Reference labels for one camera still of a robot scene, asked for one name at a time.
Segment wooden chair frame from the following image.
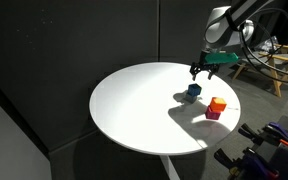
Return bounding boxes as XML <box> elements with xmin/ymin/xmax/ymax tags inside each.
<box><xmin>232</xmin><ymin>43</ymin><xmax>288</xmax><ymax>98</ymax></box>

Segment teal camera mount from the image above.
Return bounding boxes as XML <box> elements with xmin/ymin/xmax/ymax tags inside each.
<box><xmin>203</xmin><ymin>51</ymin><xmax>240</xmax><ymax>65</ymax></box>

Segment grey block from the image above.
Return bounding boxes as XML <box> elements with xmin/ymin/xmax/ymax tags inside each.
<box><xmin>184</xmin><ymin>91</ymin><xmax>198</xmax><ymax>104</ymax></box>

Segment black purple spring clamp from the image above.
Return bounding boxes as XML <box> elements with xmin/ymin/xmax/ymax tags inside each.
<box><xmin>213</xmin><ymin>147</ymin><xmax>281</xmax><ymax>180</ymax></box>
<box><xmin>238</xmin><ymin>121</ymin><xmax>288</xmax><ymax>149</ymax></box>

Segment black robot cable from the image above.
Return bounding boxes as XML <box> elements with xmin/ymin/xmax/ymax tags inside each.
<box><xmin>238</xmin><ymin>8</ymin><xmax>288</xmax><ymax>84</ymax></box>

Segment white table pedestal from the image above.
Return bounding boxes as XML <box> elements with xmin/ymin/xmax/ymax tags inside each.
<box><xmin>159</xmin><ymin>154</ymin><xmax>182</xmax><ymax>180</ymax></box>

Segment blue block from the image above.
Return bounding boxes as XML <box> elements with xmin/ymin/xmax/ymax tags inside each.
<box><xmin>187</xmin><ymin>83</ymin><xmax>203</xmax><ymax>98</ymax></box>

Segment magenta block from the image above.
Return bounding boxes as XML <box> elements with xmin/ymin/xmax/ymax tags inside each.
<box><xmin>204</xmin><ymin>105</ymin><xmax>222</xmax><ymax>121</ymax></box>

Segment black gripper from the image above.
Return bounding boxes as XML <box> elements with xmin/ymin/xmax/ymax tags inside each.
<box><xmin>189</xmin><ymin>61</ymin><xmax>220</xmax><ymax>82</ymax></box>

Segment orange block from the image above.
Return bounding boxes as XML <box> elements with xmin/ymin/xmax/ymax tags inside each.
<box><xmin>209</xmin><ymin>96</ymin><xmax>228</xmax><ymax>113</ymax></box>

